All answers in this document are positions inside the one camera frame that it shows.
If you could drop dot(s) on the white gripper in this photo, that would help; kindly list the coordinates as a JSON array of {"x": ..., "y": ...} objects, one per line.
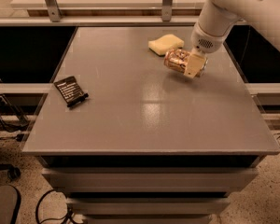
[{"x": 204, "y": 42}]

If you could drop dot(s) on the orange soda can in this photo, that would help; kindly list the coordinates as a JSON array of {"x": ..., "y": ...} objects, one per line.
[{"x": 177, "y": 59}]

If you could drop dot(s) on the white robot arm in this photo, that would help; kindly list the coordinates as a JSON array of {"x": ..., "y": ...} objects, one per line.
[{"x": 251, "y": 28}]

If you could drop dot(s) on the yellow sponge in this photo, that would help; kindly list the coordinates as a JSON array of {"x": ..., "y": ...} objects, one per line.
[{"x": 161, "y": 45}]

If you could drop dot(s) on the grey drawer cabinet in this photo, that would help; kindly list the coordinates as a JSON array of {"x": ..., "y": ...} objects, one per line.
[{"x": 149, "y": 145}]

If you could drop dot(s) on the black snack packet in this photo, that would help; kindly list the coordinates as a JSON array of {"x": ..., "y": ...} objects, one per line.
[{"x": 70, "y": 91}]

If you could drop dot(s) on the middle metal bracket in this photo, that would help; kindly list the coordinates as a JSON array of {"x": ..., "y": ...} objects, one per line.
[{"x": 166, "y": 10}]

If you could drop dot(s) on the metal bracket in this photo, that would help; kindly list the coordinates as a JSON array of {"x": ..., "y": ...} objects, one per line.
[
  {"x": 53, "y": 10},
  {"x": 166, "y": 10}
]

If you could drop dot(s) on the left metal bracket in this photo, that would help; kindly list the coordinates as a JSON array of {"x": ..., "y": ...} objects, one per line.
[{"x": 53, "y": 10}]

